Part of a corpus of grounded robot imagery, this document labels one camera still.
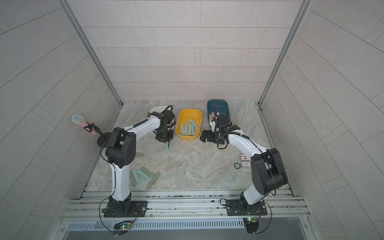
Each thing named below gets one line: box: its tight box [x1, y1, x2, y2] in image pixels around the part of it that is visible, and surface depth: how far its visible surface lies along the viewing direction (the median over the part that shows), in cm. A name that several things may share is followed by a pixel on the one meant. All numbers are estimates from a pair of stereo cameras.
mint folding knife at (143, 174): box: [136, 169, 151, 181], surface depth 83 cm
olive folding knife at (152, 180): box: [146, 172, 161, 190], surface depth 82 cm
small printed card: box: [240, 153, 252, 170], surface depth 86 cm
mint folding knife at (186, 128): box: [184, 121, 188, 135], surface depth 102 cm
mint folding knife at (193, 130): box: [191, 124, 196, 136], surface depth 101 cm
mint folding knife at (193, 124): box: [189, 119, 199, 130], surface depth 105 cm
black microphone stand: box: [83, 122, 111, 147], surface depth 93 cm
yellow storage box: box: [175, 108, 202, 140], surface depth 106 cm
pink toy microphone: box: [71, 114, 97, 135], surface depth 78 cm
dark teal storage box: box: [207, 99, 231, 122], surface depth 111 cm
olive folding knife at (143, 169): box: [140, 166, 156, 177], surface depth 84 cm
